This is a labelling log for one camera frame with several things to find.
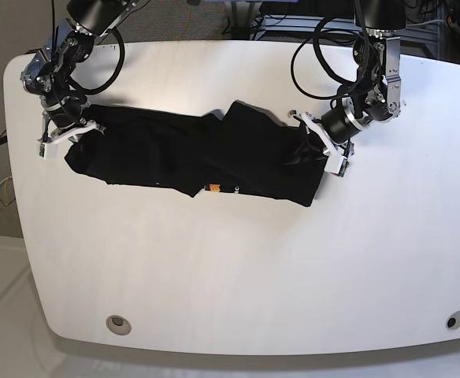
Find black T-shirt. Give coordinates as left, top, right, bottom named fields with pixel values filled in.
left=65, top=101, right=327, bottom=207

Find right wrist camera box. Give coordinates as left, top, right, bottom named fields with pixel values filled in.
left=39, top=142, right=58, bottom=160

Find right table grommet hole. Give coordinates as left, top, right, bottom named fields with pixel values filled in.
left=446, top=311, right=460, bottom=330

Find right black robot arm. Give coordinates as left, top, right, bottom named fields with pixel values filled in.
left=20, top=1, right=136, bottom=147

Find left table grommet hole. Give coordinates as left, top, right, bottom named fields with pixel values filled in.
left=106, top=315, right=132, bottom=335

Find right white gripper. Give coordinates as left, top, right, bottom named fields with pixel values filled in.
left=39, top=116, right=106, bottom=144

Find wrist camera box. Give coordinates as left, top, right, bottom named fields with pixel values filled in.
left=325, top=154, right=348, bottom=177
left=39, top=142, right=58, bottom=160

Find yellow floor cable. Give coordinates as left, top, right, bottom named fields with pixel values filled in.
left=174, top=0, right=199, bottom=42

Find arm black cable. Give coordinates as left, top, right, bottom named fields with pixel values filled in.
left=48, top=0, right=126, bottom=97
left=291, top=15, right=369, bottom=100

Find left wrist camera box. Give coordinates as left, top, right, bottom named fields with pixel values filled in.
left=325, top=154, right=348, bottom=177

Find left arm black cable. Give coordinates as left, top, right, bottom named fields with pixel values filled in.
left=291, top=15, right=369, bottom=100

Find aluminium frame rail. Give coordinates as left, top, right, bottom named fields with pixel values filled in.
left=225, top=0, right=440, bottom=42

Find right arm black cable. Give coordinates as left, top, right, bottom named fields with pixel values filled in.
left=48, top=0, right=126, bottom=97

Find table grommet hole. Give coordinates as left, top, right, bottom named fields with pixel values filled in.
left=106, top=315, right=132, bottom=335
left=446, top=311, right=460, bottom=330

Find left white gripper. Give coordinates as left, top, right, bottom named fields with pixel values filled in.
left=283, top=109, right=354, bottom=166

